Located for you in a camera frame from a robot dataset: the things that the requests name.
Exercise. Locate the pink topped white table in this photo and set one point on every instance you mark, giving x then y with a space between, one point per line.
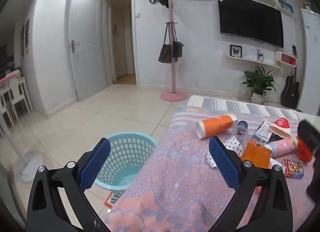
10 77

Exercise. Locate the black flat television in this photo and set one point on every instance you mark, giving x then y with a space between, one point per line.
250 19

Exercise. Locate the small colourful figurine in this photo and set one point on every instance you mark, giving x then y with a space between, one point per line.
260 56

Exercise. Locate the white wavy wall shelf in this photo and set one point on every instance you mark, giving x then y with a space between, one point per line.
250 60

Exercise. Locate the butterfly picture frame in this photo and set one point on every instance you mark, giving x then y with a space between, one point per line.
236 51

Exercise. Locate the white chair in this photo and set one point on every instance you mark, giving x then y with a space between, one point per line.
17 97

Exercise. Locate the clear plastic bottle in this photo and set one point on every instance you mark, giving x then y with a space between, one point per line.
241 130

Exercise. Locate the pink coat rack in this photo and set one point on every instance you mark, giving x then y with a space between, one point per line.
172 72

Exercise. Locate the teal plastic basket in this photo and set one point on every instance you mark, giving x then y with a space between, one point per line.
125 157

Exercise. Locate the dark wall picture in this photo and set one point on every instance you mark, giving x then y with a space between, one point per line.
27 35

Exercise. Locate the red white shelf box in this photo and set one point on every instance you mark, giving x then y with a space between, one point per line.
287 59

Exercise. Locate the small red box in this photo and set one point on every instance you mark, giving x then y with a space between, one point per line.
293 168

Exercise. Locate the pink printed paper cup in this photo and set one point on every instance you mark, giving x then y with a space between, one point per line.
285 146

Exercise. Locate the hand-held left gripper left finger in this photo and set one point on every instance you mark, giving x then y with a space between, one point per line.
96 162

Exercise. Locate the white refrigerator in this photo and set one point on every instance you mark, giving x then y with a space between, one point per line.
311 67

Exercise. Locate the black hat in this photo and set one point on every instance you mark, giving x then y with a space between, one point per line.
163 0

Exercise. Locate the brown hanging bag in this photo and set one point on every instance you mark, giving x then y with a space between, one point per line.
165 53

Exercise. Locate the white slipper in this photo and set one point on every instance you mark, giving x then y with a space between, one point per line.
28 175
33 160

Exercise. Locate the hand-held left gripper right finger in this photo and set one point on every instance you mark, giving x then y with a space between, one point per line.
223 163

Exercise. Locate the pink floral blanket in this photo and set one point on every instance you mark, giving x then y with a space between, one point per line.
175 172

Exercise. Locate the white door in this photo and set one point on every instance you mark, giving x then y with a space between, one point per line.
86 47

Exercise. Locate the black hanging bag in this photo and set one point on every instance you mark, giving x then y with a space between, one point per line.
177 48

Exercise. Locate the red mesh ball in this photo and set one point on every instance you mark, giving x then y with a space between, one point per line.
303 153

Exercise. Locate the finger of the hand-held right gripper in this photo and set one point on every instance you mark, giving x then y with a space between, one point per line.
308 135

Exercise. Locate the red white paper cup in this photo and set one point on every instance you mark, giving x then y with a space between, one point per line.
281 125

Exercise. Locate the grey striped bedsheet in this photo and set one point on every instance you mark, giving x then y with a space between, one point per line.
225 105

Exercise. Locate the white blue milk carton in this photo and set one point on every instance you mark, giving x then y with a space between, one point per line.
262 133

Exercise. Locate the orange snack bag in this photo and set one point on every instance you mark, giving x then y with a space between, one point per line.
256 155

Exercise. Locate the potted green plant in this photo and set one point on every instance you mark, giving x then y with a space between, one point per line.
260 82

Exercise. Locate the orange cylinder canister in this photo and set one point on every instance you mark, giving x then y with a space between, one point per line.
216 125

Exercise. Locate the black acoustic guitar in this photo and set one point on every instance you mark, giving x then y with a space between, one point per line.
290 94

